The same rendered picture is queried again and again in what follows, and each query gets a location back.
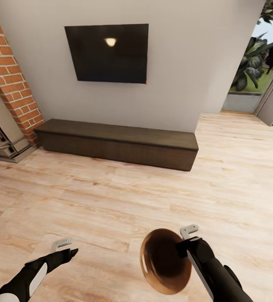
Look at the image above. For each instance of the fixed window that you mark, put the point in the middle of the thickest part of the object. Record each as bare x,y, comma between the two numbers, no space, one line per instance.
255,73

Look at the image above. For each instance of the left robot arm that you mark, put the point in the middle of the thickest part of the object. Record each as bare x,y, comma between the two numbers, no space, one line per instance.
24,284

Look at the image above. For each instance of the cabinet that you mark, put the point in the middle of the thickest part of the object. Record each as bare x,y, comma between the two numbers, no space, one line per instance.
153,147

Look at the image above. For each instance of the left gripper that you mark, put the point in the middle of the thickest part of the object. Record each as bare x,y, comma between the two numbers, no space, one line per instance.
63,256

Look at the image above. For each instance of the wall mounted tv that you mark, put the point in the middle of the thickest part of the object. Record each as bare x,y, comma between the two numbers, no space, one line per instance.
109,53

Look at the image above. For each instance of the trash can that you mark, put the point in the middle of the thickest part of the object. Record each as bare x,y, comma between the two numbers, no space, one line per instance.
167,272

